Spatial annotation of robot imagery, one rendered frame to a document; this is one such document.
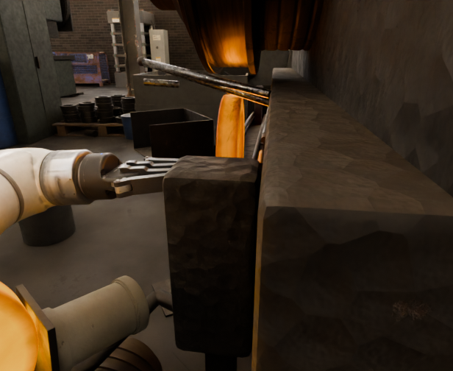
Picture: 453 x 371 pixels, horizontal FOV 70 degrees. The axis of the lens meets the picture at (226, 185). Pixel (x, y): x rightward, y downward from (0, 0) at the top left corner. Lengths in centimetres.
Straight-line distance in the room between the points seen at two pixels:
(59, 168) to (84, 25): 1164
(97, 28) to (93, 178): 1146
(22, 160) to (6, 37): 352
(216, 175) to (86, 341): 19
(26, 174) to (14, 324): 30
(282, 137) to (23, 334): 25
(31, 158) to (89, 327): 33
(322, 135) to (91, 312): 26
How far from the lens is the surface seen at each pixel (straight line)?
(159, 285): 145
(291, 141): 16
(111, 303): 34
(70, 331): 33
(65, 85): 846
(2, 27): 406
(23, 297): 34
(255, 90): 40
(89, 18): 1206
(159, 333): 128
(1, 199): 52
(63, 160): 55
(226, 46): 45
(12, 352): 32
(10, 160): 58
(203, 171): 33
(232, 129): 50
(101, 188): 52
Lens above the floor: 91
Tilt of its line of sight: 22 degrees down
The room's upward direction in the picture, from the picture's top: straight up
